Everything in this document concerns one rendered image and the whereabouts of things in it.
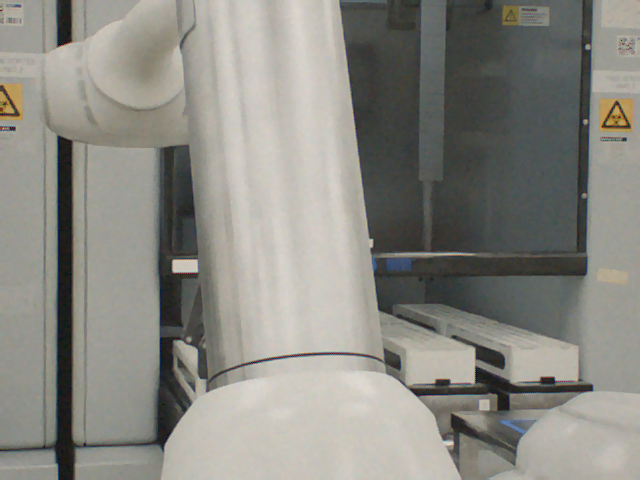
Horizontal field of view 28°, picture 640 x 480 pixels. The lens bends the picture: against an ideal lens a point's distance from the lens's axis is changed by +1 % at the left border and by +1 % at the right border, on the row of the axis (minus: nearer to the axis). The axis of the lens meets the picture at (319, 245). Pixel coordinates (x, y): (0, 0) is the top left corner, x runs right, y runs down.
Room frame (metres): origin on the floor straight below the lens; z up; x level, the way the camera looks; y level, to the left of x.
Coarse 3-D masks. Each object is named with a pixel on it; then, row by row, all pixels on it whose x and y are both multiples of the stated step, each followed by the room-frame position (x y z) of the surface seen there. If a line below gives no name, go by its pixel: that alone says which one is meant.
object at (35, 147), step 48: (0, 0) 1.68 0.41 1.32; (48, 0) 1.69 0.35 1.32; (0, 48) 1.68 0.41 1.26; (48, 48) 1.69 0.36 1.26; (0, 96) 1.68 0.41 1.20; (0, 144) 1.68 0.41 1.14; (48, 144) 1.69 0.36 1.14; (0, 192) 1.68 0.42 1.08; (48, 192) 1.69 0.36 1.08; (0, 240) 1.68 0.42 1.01; (48, 240) 1.69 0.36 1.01; (0, 288) 1.68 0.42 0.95; (48, 288) 1.69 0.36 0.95; (0, 336) 1.68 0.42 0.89; (48, 336) 1.69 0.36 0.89; (0, 384) 1.68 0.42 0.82; (48, 384) 1.69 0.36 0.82; (0, 432) 1.68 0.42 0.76; (48, 432) 1.69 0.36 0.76
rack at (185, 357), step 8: (176, 344) 1.78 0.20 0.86; (184, 344) 1.78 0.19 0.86; (176, 352) 1.77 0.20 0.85; (184, 352) 1.70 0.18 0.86; (192, 352) 1.70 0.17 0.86; (176, 360) 1.81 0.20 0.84; (184, 360) 1.68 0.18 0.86; (192, 360) 1.62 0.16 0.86; (176, 368) 1.79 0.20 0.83; (184, 368) 1.80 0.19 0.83; (192, 368) 1.60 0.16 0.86; (176, 376) 1.77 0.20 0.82; (184, 376) 1.73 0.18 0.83; (192, 376) 1.73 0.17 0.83; (184, 384) 1.68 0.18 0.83; (192, 384) 1.75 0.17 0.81; (200, 384) 1.54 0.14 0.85; (192, 392) 1.60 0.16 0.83; (200, 392) 1.54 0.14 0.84; (192, 400) 1.59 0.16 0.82
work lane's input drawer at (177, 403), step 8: (168, 376) 1.81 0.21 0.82; (160, 384) 1.81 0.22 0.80; (168, 384) 1.81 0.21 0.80; (176, 384) 1.73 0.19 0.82; (160, 392) 1.81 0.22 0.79; (168, 392) 1.74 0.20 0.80; (176, 392) 1.71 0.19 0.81; (160, 400) 1.81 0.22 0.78; (168, 400) 1.70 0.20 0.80; (176, 400) 1.68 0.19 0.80; (184, 400) 1.62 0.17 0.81; (160, 408) 1.81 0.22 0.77; (168, 408) 1.70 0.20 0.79; (176, 408) 1.62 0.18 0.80; (184, 408) 1.62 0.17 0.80; (160, 416) 1.80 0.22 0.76; (168, 416) 1.70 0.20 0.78; (176, 416) 1.61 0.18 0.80; (168, 424) 1.70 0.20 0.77; (176, 424) 1.61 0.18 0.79
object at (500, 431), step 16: (464, 416) 1.50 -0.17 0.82; (480, 416) 1.50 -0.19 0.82; (496, 416) 1.50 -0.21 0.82; (512, 416) 1.50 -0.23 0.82; (528, 416) 1.51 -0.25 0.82; (464, 432) 1.48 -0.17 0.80; (480, 432) 1.43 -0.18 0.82; (496, 432) 1.41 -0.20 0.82; (512, 432) 1.41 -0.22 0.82; (464, 448) 1.51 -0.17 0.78; (496, 448) 1.38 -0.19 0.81; (512, 448) 1.34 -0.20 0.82; (464, 464) 1.51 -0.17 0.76
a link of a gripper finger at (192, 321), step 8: (200, 280) 1.40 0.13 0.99; (200, 288) 1.40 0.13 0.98; (200, 296) 1.40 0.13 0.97; (192, 304) 1.40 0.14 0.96; (200, 304) 1.40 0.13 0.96; (192, 312) 1.39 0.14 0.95; (200, 312) 1.40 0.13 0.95; (192, 320) 1.39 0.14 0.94; (184, 328) 1.41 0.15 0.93; (192, 328) 1.39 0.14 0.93; (184, 336) 1.39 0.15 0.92; (192, 336) 1.39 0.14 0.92
